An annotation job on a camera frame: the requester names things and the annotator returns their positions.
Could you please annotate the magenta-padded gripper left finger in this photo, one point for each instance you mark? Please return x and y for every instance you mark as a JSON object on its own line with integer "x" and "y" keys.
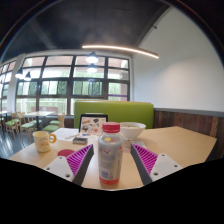
{"x": 78, "y": 160}

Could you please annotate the black pendant lamps group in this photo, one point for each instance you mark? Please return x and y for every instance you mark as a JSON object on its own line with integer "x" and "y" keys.
{"x": 92, "y": 58}

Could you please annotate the small dark box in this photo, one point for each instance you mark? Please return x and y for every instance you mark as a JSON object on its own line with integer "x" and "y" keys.
{"x": 80, "y": 140}

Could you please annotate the red-capped plastic drink bottle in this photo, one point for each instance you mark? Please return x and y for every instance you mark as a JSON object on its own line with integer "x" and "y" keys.
{"x": 110, "y": 156}

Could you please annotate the white ceramic bowl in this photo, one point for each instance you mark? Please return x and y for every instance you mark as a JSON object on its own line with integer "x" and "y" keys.
{"x": 132, "y": 130}

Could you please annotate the long curved linear light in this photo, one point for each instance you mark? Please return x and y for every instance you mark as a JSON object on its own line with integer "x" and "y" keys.
{"x": 120, "y": 48}

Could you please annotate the green upholstered bench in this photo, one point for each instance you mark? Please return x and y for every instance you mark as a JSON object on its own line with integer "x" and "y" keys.
{"x": 126, "y": 111}

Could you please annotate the white paper sheet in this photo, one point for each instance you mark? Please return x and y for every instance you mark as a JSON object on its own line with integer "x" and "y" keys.
{"x": 65, "y": 133}

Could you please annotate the green-seated wooden chairs group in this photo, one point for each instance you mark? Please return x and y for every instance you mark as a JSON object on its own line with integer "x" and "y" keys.
{"x": 27, "y": 125}

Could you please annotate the cream ceramic mug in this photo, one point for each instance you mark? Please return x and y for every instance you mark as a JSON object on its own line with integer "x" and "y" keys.
{"x": 41, "y": 141}

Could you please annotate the wooden dining table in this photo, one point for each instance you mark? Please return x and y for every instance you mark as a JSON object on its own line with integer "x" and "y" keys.
{"x": 39, "y": 113}

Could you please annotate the flat round red coaster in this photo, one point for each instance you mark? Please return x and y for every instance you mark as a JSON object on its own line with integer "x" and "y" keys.
{"x": 65, "y": 152}

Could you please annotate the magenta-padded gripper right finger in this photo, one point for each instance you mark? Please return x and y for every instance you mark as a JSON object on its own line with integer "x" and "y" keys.
{"x": 146, "y": 160}

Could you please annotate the sticker-covered black laptop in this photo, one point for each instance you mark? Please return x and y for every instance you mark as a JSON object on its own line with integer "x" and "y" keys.
{"x": 93, "y": 125}

